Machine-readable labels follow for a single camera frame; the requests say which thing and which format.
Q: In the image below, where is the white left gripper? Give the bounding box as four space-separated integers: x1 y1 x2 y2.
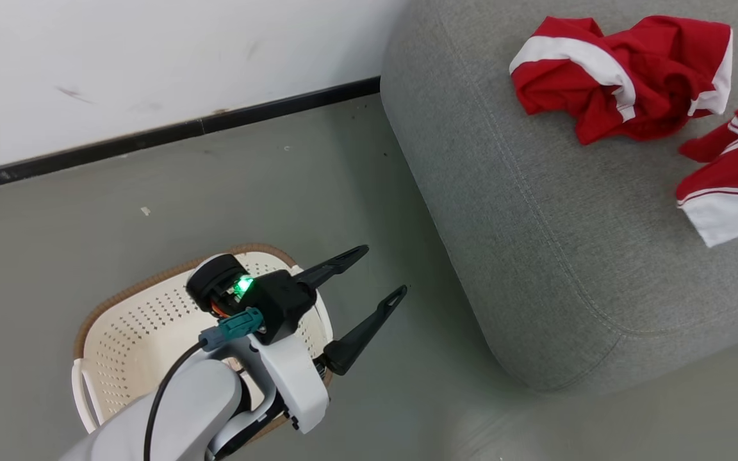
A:
249 245 408 435

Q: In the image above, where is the red garment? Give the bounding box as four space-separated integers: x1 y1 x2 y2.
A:
509 15 734 146

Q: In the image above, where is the grey fabric sofa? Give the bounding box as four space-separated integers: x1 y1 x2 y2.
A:
380 0 738 392

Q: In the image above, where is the cream perforated basket, brown rim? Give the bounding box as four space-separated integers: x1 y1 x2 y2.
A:
72 243 335 444

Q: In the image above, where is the left camera cable, teal plug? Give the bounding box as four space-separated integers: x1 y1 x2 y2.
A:
143 307 265 461

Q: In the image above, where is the black wall baseboard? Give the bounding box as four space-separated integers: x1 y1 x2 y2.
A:
0 76 381 195

